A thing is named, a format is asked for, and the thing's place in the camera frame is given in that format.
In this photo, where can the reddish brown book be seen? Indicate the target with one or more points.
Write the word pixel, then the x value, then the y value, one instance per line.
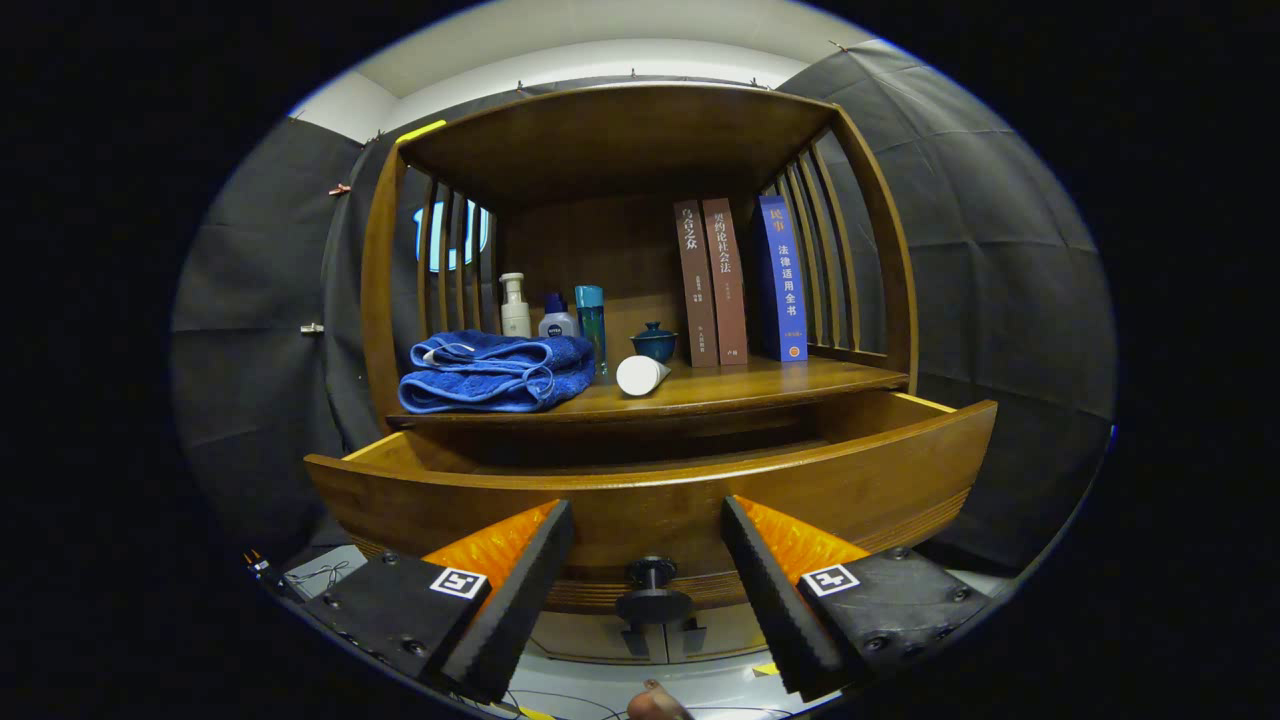
pixel 727 290

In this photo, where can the blue towel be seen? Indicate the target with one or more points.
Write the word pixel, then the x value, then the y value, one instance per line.
pixel 480 375

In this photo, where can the teal bottle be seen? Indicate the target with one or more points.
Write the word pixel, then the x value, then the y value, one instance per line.
pixel 591 325

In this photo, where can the blue book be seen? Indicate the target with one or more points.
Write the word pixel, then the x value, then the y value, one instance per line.
pixel 783 285

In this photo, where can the white bottle with blue cap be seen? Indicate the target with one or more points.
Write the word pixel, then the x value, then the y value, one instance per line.
pixel 558 322

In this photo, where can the wooden cabinet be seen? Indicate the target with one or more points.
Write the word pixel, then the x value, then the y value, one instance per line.
pixel 620 130

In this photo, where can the white green tube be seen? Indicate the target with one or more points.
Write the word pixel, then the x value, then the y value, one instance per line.
pixel 638 376

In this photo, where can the white pump bottle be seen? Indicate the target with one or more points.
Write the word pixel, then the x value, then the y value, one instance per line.
pixel 515 315

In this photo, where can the dark brown book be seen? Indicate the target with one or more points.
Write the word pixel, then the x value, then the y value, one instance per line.
pixel 695 290

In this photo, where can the blue lidded teacup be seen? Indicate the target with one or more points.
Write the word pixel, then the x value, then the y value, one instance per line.
pixel 654 345

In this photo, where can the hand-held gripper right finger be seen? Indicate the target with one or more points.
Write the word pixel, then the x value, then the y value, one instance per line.
pixel 765 600

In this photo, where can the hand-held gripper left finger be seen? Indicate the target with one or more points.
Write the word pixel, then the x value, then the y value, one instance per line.
pixel 520 600

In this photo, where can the wooden drawer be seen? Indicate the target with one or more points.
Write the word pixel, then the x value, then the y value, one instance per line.
pixel 450 510

